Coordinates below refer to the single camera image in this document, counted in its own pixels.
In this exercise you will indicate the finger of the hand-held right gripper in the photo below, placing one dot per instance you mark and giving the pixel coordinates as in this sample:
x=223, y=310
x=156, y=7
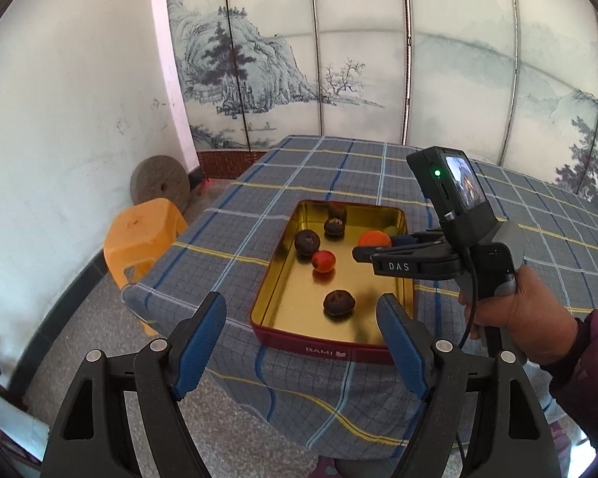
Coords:
x=408, y=265
x=403, y=240

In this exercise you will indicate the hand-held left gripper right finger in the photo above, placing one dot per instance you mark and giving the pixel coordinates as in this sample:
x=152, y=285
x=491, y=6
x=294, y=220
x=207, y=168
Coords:
x=401, y=348

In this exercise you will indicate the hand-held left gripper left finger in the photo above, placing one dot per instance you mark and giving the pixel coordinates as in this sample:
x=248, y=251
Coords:
x=199, y=343

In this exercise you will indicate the orange tangerine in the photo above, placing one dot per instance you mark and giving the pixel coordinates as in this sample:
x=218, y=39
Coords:
x=373, y=238

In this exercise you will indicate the dark brown passion fruit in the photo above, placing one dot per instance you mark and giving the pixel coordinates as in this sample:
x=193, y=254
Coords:
x=307, y=242
x=338, y=303
x=337, y=211
x=334, y=227

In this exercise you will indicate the red tomato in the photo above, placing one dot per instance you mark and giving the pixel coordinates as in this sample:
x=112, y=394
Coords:
x=323, y=261

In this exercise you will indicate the red and gold tin box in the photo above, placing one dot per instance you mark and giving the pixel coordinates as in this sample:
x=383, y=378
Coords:
x=299, y=284

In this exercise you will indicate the person's right forearm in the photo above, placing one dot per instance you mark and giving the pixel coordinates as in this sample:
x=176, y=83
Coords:
x=593, y=373

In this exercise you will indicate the person's right hand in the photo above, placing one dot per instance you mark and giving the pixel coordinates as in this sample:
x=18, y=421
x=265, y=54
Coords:
x=523, y=313

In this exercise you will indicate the blue plaid tablecloth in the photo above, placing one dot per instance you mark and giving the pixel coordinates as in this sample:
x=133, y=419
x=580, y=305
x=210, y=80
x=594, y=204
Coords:
x=329, y=169

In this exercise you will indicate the orange plastic stool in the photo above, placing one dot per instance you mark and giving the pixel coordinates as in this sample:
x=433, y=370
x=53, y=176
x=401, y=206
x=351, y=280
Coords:
x=139, y=239

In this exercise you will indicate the round grey millstone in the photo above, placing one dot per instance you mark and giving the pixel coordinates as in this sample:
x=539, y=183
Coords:
x=159, y=181

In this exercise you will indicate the white paper sheet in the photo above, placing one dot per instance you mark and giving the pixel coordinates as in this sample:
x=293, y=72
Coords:
x=10, y=418

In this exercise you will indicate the landscape painted folding screen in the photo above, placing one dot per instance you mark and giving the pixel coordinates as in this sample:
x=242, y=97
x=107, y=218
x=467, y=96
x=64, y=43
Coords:
x=359, y=35

